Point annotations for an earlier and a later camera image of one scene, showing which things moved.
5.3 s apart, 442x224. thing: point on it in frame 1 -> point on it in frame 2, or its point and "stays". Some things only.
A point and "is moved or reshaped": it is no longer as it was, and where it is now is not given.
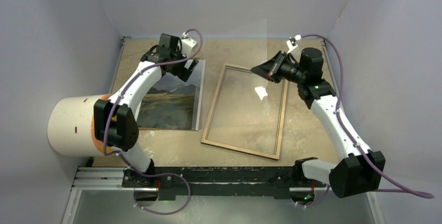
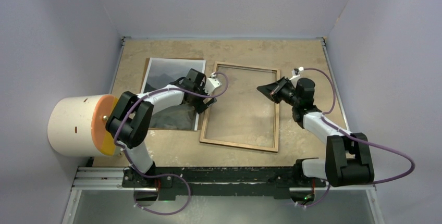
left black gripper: (185, 72) -> (198, 105)
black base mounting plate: (226, 181) stays
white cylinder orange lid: (71, 126) stays
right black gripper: (268, 70) -> (272, 90)
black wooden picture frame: (285, 83) is moved or reshaped
